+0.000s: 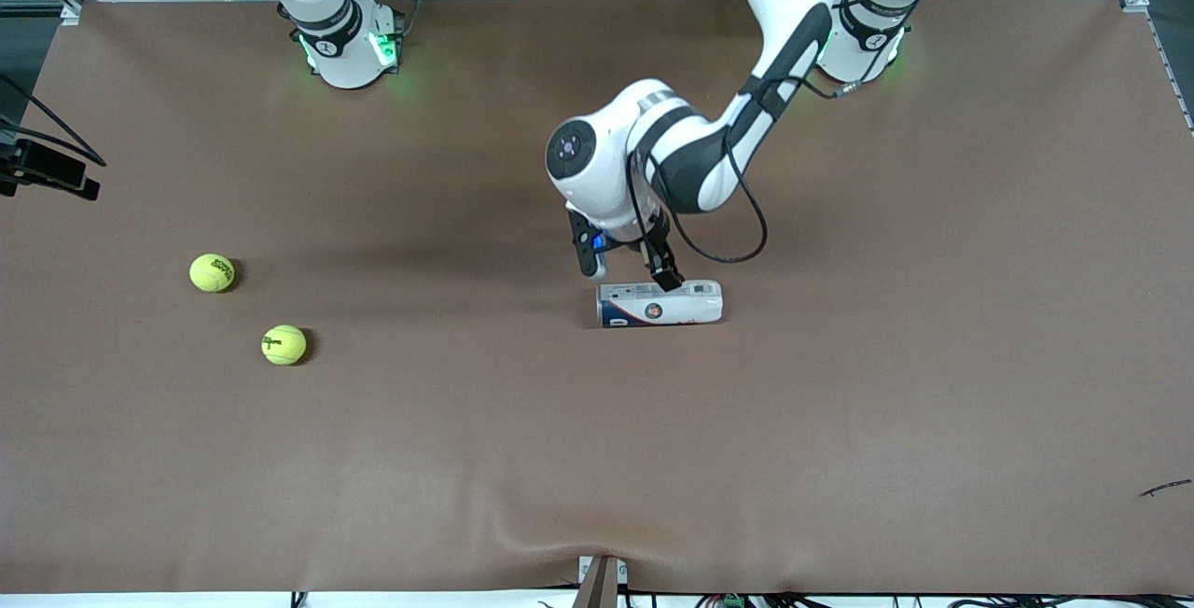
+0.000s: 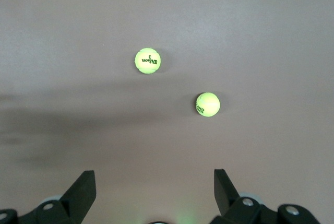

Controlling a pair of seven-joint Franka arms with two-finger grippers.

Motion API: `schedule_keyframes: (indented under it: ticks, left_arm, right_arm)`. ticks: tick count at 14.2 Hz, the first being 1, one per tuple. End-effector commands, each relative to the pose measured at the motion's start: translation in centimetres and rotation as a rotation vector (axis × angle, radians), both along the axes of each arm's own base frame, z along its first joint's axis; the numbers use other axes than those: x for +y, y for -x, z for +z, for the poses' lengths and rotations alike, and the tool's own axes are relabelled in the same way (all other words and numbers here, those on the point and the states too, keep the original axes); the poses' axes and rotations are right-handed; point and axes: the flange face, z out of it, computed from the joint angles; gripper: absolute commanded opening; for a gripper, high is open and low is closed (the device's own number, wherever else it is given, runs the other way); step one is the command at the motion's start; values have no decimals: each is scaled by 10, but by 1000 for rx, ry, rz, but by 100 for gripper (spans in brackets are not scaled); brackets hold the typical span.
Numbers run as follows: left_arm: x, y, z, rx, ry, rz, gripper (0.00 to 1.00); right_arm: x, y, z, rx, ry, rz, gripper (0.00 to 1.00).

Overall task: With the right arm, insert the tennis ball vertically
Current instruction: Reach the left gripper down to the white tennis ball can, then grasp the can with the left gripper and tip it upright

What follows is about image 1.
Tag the white blue tennis ball can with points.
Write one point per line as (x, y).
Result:
(700, 305)

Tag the yellow tennis ball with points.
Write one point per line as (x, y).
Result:
(212, 272)
(284, 344)

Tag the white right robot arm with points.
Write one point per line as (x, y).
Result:
(345, 48)

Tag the brown table mat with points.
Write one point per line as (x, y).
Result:
(839, 403)

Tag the green plug connector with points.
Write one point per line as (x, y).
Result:
(732, 601)

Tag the small black strip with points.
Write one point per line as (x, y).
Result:
(1166, 489)

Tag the silver table edge bracket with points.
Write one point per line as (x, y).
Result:
(600, 585)

